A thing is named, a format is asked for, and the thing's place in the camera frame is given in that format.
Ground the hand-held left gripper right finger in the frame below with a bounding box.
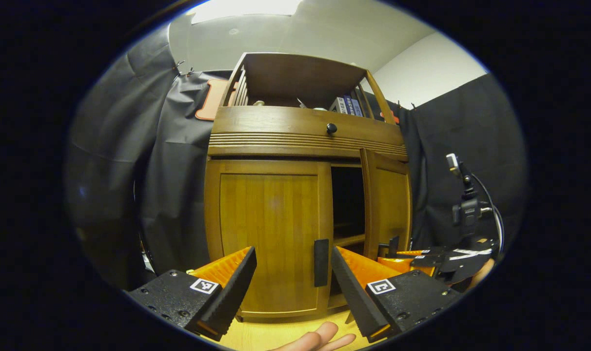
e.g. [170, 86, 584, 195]
[330, 246, 463, 344]

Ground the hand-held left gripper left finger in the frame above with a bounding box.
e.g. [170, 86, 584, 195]
[125, 246, 258, 342]

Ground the wooden shoe cabinet door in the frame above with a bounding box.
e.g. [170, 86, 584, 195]
[204, 160, 334, 318]
[360, 149, 413, 261]

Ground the wooden double-door shoe cabinet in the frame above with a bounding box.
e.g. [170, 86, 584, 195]
[204, 53, 414, 322]

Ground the wooden inner shelf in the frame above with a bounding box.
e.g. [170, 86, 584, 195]
[334, 233, 366, 247]

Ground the black backdrop cloth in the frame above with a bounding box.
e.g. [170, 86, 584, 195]
[66, 24, 528, 288]

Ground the dark blue upright book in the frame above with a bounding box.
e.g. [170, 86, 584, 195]
[343, 95, 363, 117]

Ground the stack of tan leaning books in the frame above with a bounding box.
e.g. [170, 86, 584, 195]
[233, 67, 251, 106]

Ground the ceiling light panel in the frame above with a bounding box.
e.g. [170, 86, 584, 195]
[188, 0, 301, 24]

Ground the black cable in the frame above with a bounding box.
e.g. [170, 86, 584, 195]
[471, 173, 505, 256]

